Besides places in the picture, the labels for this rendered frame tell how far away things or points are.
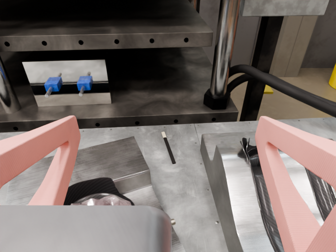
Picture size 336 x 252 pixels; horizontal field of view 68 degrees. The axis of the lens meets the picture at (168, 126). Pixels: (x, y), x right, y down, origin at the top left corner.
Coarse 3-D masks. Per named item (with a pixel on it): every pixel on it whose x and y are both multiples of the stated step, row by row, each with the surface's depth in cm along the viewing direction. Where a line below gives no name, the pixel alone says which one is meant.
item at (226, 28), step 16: (192, 0) 132; (224, 0) 71; (240, 0) 72; (224, 16) 73; (224, 32) 76; (224, 48) 79; (224, 64) 82; (224, 80) 86; (208, 96) 90; (224, 96) 90
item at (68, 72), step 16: (32, 64) 82; (48, 64) 83; (64, 64) 83; (80, 64) 84; (96, 64) 84; (112, 64) 102; (32, 80) 86; (48, 80) 86; (64, 80) 87; (96, 80) 88; (112, 80) 99; (48, 96) 90; (64, 96) 90; (80, 96) 91; (96, 96) 92; (112, 96) 97
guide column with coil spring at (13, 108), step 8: (0, 64) 80; (0, 72) 80; (0, 80) 81; (8, 80) 84; (0, 88) 83; (8, 88) 84; (0, 96) 84; (8, 96) 85; (16, 96) 88; (8, 104) 86; (16, 104) 88; (8, 112) 88
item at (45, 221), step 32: (64, 128) 11; (0, 160) 7; (32, 160) 9; (64, 160) 12; (64, 192) 12; (0, 224) 5; (32, 224) 5; (64, 224) 5; (96, 224) 5; (128, 224) 5; (160, 224) 5
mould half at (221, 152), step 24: (216, 144) 53; (240, 144) 53; (216, 168) 53; (240, 168) 48; (288, 168) 48; (216, 192) 54; (240, 192) 46; (312, 192) 46; (240, 216) 44; (240, 240) 41; (264, 240) 41
